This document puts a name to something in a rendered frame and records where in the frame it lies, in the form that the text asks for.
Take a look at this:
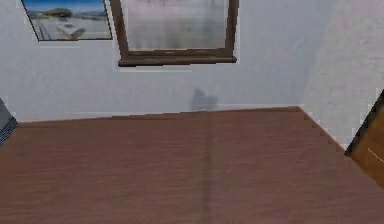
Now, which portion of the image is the brown framed window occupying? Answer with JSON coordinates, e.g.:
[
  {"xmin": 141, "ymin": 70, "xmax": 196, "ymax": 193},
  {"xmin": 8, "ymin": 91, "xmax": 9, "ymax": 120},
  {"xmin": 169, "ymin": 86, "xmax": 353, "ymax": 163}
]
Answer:
[{"xmin": 109, "ymin": 0, "xmax": 240, "ymax": 67}]

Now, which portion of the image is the grey striped furniture edge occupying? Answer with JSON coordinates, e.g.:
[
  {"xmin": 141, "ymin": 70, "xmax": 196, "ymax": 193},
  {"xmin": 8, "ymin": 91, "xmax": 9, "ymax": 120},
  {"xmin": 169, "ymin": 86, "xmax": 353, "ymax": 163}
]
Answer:
[{"xmin": 0, "ymin": 97, "xmax": 18, "ymax": 147}]

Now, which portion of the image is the blue landscape framed painting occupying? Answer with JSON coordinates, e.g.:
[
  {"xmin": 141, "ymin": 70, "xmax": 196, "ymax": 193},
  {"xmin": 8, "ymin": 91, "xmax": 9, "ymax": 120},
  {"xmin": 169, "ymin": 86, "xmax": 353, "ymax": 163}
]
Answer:
[{"xmin": 20, "ymin": 0, "xmax": 114, "ymax": 42}]

